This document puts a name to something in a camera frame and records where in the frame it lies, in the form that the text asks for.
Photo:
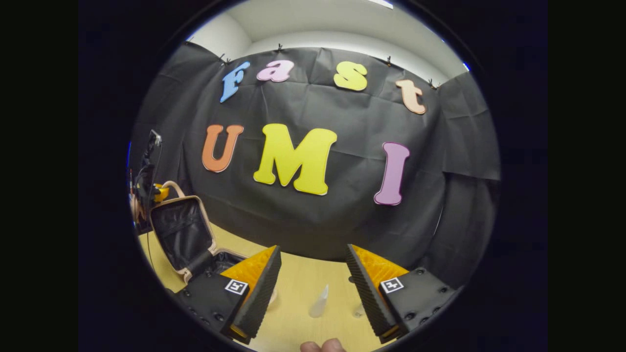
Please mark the black backdrop cloth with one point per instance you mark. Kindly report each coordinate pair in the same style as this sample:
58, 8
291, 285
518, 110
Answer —
342, 112

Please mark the white squeeze tube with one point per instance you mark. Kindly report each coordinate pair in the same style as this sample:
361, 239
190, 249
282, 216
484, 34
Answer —
319, 302

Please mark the beige pink suitcase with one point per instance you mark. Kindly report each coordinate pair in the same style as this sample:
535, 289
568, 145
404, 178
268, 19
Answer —
181, 234

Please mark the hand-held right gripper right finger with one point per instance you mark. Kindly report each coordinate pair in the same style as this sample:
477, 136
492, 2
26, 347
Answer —
371, 298

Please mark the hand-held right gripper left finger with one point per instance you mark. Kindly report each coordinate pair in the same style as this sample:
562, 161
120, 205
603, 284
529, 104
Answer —
261, 298

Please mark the ceiling light panel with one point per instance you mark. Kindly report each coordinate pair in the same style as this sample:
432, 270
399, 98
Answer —
381, 3

